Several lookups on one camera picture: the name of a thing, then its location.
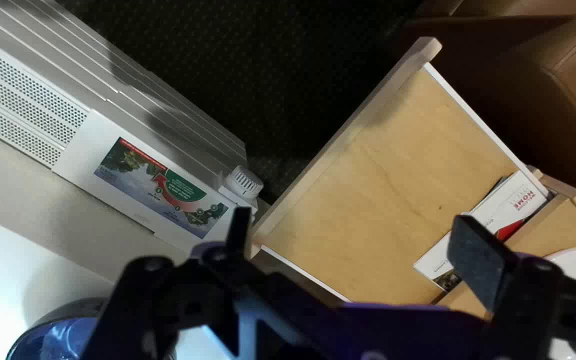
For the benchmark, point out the wooden side cabinet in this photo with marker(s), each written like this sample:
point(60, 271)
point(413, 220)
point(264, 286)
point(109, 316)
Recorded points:
point(548, 233)

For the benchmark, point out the blue bowl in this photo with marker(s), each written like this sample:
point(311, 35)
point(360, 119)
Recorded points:
point(58, 335)

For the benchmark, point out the brown leather armchair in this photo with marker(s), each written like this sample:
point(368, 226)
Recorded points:
point(514, 63)

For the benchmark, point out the white wall heater unit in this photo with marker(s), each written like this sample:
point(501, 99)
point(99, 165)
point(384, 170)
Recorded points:
point(66, 97)

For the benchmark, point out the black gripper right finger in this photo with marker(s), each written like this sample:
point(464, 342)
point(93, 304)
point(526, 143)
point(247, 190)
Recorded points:
point(482, 263)

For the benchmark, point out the wooden pullout table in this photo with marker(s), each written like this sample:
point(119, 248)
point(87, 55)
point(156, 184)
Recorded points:
point(384, 189)

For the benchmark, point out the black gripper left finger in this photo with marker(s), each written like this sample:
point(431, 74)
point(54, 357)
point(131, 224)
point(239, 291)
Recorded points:
point(239, 233)

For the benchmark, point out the white red leaflet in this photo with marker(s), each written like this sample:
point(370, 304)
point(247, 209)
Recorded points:
point(503, 210)

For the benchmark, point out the colourful sticker on heater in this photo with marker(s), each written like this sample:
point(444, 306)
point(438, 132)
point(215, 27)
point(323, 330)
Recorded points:
point(160, 189)

